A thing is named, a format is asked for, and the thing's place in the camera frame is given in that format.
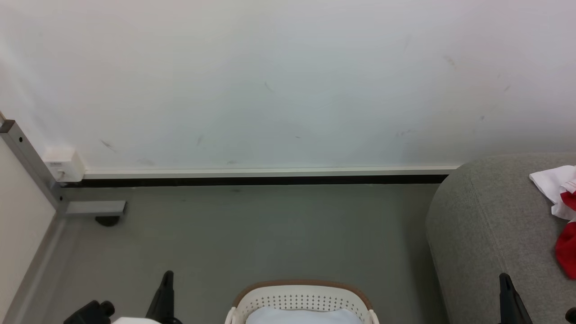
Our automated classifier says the beige partition panel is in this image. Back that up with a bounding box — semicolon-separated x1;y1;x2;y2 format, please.
0;139;57;311

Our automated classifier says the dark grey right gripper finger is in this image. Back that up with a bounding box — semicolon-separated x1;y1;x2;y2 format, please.
499;272;533;324

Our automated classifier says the white wall box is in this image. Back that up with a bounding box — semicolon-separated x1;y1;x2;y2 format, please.
44;148;86;183

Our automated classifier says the grey fabric sofa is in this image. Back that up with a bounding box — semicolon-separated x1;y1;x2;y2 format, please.
425;153;576;324

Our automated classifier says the black and white baseboard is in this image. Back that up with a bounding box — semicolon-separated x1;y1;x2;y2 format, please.
61;166;460;188

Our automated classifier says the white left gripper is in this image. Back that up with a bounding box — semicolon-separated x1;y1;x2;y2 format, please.
110;270;183;324

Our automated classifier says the grey metal partition frame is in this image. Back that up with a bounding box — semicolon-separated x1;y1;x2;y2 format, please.
0;119;69;324

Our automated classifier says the red sports jersey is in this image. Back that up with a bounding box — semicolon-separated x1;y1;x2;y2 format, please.
555;191;576;280

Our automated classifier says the grey metal partition foot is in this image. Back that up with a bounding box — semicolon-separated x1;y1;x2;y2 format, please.
65;200;127;218

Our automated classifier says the white perforated basket brown rim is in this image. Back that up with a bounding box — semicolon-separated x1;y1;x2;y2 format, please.
224;279;380;324

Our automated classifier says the white garment with red stripes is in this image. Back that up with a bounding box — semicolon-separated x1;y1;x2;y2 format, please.
529;165;576;222

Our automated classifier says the pale blue cloth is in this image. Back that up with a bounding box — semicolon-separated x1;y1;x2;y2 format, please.
245;307;364;324

